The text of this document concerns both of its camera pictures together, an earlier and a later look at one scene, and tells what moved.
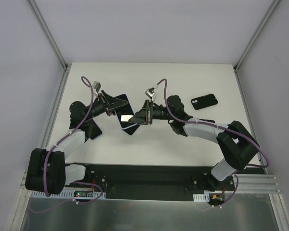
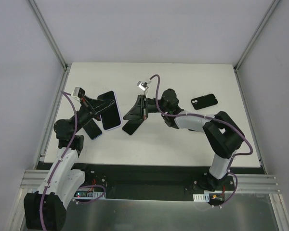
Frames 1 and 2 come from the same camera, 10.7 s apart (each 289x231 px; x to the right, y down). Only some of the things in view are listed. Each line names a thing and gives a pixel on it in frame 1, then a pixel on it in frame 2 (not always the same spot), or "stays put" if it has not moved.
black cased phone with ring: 131,130 stays put
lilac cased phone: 124,113 -> 111,119
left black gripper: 106,104 -> 88,107
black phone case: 204,101 stays put
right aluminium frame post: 241,57 stays put
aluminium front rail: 256,184 stays put
